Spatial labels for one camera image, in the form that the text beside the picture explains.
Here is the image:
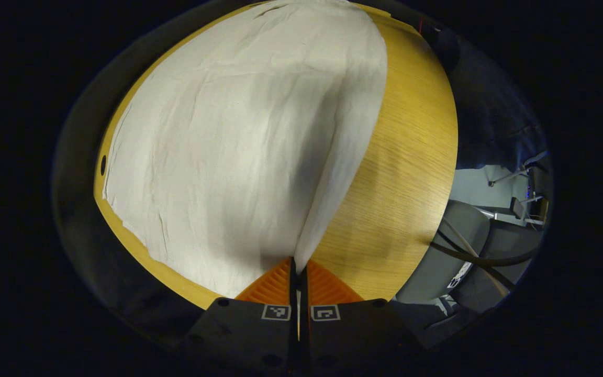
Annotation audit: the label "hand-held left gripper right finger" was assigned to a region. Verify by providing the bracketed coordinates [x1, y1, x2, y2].
[299, 258, 429, 377]

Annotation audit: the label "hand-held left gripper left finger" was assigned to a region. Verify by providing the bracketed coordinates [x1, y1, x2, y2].
[173, 257, 301, 377]

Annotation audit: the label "white jeans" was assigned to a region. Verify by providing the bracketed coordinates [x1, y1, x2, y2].
[102, 0, 389, 300]

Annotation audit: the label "gray chair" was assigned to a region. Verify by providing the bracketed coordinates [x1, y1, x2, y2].
[393, 201, 544, 321]

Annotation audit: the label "metal stand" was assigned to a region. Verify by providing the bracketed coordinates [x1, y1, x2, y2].
[486, 151, 549, 227]

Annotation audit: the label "black cable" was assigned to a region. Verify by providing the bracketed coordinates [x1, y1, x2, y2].
[429, 238, 540, 269]

